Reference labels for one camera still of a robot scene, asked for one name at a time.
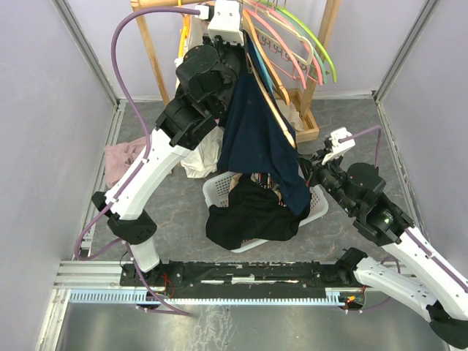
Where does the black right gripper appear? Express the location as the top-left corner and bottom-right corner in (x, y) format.
(294, 147), (358, 215)

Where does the navy blue t shirt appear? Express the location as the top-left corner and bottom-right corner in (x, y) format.
(217, 32), (312, 216)

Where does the black t shirt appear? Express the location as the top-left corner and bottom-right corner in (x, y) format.
(205, 173), (310, 250)

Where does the white printed t shirt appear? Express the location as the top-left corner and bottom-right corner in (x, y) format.
(181, 16), (224, 178)

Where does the turquoise plastic hanger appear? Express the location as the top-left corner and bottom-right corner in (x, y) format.
(251, 42), (273, 94)

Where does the peach orange plastic hanger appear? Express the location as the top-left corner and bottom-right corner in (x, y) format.
(243, 9), (283, 89)

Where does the beige tan t shirt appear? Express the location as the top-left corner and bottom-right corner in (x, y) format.
(271, 183), (282, 200)

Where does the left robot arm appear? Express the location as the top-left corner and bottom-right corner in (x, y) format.
(91, 36), (247, 285)

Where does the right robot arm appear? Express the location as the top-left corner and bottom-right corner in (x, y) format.
(297, 151), (467, 350)

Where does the pink plastic hanger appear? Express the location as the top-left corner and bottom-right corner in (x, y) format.
(248, 0), (326, 88)

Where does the lime green hanger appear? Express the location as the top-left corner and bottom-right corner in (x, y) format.
(256, 1), (337, 83)

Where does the wooden clothes rack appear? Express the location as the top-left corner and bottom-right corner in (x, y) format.
(130, 0), (341, 143)

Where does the cream cloth in rack base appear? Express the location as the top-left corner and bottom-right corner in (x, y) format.
(276, 99), (303, 132)

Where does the mauve pink crumpled garment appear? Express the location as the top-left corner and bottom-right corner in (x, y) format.
(104, 137), (146, 189)

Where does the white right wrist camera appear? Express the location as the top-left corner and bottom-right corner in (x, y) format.
(322, 127), (355, 165)

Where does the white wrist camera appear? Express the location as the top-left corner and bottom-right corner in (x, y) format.
(195, 1), (244, 46)
(322, 127), (355, 165)

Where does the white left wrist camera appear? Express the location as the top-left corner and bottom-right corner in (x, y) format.
(195, 1), (244, 46)

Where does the light blue cable duct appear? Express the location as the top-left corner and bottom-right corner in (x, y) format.
(68, 287), (366, 306)

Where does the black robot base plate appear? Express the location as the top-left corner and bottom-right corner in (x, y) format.
(120, 248), (368, 301)

